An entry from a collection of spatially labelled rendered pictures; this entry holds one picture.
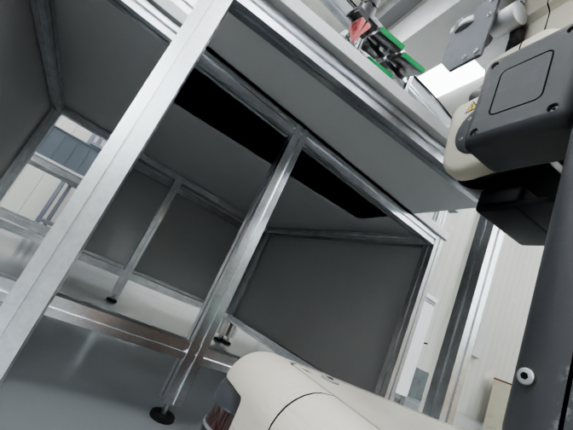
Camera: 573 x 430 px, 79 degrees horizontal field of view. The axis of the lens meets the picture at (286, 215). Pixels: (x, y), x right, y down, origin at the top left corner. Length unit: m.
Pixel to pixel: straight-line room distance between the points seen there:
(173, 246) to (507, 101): 2.39
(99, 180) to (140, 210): 2.03
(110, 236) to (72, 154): 0.71
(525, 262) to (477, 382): 3.10
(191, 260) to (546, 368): 2.54
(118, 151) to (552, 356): 0.55
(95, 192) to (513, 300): 9.52
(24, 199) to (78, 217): 4.72
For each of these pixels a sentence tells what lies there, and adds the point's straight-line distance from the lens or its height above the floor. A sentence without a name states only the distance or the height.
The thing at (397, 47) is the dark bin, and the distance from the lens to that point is 1.68.
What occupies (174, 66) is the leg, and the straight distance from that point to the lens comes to 0.64.
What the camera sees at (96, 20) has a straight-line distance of 1.20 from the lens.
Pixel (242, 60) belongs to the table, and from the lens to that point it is 0.92.
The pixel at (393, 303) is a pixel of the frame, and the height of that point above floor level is 0.54.
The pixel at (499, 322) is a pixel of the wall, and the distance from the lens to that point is 9.38.
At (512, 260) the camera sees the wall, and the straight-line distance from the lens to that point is 9.68.
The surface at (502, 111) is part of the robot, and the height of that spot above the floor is 0.65.
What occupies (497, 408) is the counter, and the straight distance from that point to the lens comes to 8.96.
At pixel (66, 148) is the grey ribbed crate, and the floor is 0.74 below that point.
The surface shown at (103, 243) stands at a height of 0.26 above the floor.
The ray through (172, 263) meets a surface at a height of 0.33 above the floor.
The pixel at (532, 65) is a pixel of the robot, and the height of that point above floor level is 0.70.
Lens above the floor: 0.33
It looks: 15 degrees up
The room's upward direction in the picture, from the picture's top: 25 degrees clockwise
